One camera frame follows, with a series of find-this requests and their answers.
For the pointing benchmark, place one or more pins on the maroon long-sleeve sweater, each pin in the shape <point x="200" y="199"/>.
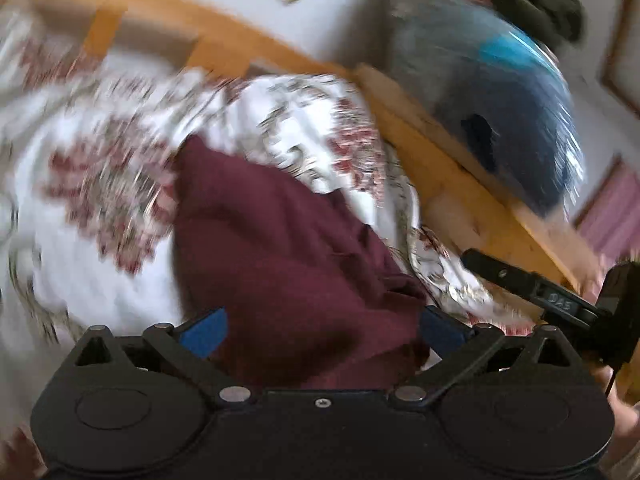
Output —
<point x="290" y="260"/>

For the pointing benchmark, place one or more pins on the wooden bed frame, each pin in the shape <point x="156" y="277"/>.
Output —
<point x="440" y="170"/>

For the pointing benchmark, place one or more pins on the person's right hand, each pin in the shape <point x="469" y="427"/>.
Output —
<point x="627" y="425"/>

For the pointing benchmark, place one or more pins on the wooden wall frame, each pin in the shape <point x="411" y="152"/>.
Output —
<point x="617" y="40"/>

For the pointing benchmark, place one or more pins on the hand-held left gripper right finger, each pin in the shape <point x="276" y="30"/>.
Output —
<point x="442" y="332"/>

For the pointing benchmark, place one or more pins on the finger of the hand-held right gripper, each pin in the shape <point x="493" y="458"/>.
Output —
<point x="505" y="275"/>

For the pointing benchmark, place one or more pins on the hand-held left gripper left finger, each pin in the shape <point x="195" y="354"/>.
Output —
<point x="202" y="335"/>

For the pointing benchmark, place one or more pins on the clear bag of blue bedding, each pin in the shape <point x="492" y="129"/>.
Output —
<point x="500" y="90"/>

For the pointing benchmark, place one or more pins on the pink cloth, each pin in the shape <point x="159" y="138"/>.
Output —
<point x="612" y="210"/>

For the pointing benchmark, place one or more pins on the floral satin bedsheet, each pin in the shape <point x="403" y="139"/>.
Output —
<point x="100" y="270"/>

